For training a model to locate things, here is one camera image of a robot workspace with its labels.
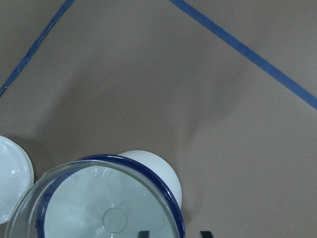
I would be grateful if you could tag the clear plastic funnel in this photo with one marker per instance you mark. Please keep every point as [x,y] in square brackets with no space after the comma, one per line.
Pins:
[22,222]

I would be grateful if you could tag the white enamel mug blue rim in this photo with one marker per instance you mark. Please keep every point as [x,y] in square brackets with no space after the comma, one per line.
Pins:
[161,178]

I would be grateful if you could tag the long blue tape line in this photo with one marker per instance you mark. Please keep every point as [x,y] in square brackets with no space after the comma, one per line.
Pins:
[247,52]

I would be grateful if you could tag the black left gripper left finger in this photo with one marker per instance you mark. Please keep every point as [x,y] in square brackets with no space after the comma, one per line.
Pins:
[144,234]

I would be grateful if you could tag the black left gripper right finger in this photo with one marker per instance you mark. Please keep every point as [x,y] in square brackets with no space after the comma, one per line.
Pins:
[206,234]

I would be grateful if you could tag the white plastic funnel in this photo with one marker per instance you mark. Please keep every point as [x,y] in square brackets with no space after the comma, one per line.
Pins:
[16,176]

